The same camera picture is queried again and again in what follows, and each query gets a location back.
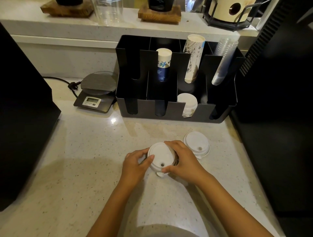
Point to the cream cylinder with hole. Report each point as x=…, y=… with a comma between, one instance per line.
x=222, y=11

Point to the person's left hand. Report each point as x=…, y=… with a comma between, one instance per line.
x=132, y=169

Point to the person's grey shirt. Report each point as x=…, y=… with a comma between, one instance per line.
x=168, y=232

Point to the person's right forearm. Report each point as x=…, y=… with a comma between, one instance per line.
x=227, y=207

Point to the person's left forearm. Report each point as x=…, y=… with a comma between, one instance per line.
x=115, y=210

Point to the black machine with vent slats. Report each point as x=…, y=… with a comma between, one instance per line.
x=278, y=109

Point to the clear glass cup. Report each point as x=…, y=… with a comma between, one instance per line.
x=107, y=12

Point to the wooden block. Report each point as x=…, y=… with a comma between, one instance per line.
x=159, y=16
x=67, y=10

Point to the black machine with flat side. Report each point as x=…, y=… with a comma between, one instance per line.
x=22, y=122

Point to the person's right thumb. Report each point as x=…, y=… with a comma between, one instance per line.
x=168, y=168

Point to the black vessel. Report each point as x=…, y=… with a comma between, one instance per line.
x=161, y=5
x=69, y=2

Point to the black cup organizer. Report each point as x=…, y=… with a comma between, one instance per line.
x=171, y=107

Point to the stack of white lids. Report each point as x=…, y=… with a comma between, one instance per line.
x=187, y=103

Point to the person's left thumb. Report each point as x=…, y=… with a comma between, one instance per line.
x=147, y=162

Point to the person's right hand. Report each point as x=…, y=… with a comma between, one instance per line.
x=187, y=163

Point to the grey digital scale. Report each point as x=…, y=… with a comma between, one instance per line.
x=97, y=90

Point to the white cup lid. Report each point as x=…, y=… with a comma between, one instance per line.
x=160, y=155
x=196, y=144

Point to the brown paper cup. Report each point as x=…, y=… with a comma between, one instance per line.
x=176, y=160

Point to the stack of blue-white paper cups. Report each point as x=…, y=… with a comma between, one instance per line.
x=163, y=64

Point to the stack of clear plastic cups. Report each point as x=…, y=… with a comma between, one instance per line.
x=223, y=63

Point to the stack of tall printed paper cups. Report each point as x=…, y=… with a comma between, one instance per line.
x=193, y=58

